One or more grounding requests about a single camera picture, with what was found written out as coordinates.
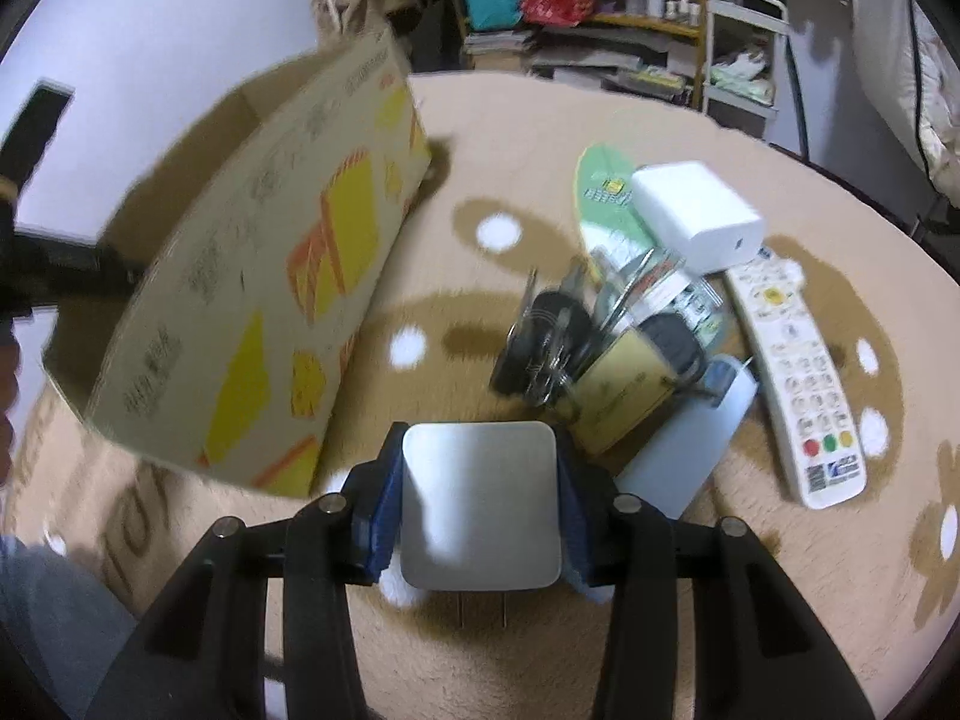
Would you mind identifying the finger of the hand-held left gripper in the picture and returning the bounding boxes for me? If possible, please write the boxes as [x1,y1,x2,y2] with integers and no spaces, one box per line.
[0,227,145,316]

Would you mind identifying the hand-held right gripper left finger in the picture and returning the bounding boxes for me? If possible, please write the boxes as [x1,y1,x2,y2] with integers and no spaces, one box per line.
[79,424,410,720]

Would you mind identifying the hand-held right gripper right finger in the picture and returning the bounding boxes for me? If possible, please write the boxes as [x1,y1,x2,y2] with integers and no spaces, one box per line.
[553,439,877,720]

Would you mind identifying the white square charger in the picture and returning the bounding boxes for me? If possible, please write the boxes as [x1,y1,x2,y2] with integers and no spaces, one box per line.
[401,422,565,627]

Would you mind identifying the printed cardboard box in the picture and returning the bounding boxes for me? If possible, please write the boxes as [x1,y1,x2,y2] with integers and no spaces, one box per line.
[41,22,436,500]

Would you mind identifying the flat white power bank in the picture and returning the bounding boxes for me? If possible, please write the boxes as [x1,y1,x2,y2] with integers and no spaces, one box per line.
[615,356,760,520]

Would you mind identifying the small yellow box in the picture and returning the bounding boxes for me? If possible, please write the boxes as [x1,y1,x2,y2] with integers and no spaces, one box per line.
[555,330,680,455]

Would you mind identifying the black key bunch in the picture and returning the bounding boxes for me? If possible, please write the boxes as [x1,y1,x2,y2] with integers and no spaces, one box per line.
[491,270,601,410]

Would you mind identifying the black key fob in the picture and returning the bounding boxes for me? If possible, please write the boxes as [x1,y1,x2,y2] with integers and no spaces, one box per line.
[641,313,706,391]

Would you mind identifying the small metal scissors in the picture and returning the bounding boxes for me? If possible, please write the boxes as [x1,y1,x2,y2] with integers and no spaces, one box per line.
[596,247,687,335]

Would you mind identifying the white remote control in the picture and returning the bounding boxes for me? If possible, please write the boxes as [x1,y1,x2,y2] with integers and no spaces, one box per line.
[724,244,869,509]

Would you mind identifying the white power adapter block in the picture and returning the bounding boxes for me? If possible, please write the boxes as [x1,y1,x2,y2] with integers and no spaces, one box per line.
[631,160,766,276]

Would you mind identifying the person's grey trouser leg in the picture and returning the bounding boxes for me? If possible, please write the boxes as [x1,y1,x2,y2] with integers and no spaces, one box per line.
[0,532,140,720]

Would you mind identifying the pile of books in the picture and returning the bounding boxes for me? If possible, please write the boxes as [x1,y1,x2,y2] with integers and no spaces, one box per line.
[461,28,695,102]

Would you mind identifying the green tissue pack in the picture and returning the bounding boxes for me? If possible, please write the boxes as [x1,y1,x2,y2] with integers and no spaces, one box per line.
[709,64,773,106]

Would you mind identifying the white rolling cart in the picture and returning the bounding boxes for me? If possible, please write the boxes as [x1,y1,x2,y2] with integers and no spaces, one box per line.
[701,0,788,140]

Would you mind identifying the wooden bookshelf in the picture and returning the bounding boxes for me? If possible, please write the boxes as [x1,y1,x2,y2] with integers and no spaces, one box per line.
[442,0,710,110]

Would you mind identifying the beige curtain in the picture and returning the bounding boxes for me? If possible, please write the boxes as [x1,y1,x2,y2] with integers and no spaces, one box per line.
[847,0,960,203]

